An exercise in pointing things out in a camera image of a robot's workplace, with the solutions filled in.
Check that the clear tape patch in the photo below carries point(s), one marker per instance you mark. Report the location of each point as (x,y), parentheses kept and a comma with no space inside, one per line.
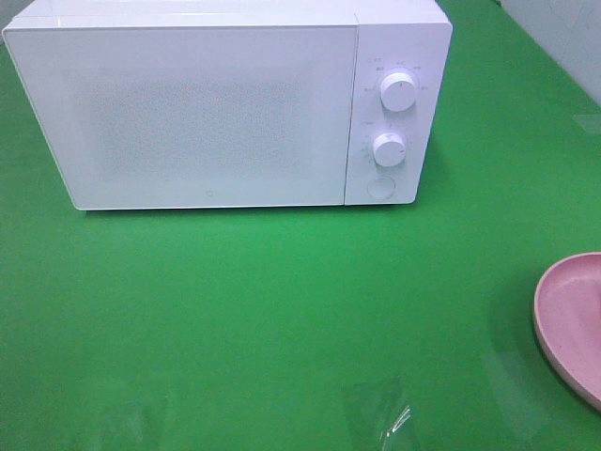
(377,413)

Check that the white microwave knob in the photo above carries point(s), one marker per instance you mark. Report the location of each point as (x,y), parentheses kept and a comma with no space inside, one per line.
(389,149)
(398,90)

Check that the white microwave door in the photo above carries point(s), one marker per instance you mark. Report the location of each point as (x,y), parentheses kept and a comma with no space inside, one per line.
(167,118)

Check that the upper white microwave knob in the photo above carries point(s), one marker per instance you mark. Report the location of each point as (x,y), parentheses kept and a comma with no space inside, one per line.
(398,90)

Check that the lower white microwave knob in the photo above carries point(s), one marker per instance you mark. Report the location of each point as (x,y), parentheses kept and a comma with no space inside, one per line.
(389,149)

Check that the pink plate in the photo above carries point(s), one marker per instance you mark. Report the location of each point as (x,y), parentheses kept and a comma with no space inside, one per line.
(566,319)

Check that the white microwave oven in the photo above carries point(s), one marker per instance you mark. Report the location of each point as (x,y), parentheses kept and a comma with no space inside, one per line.
(408,35)

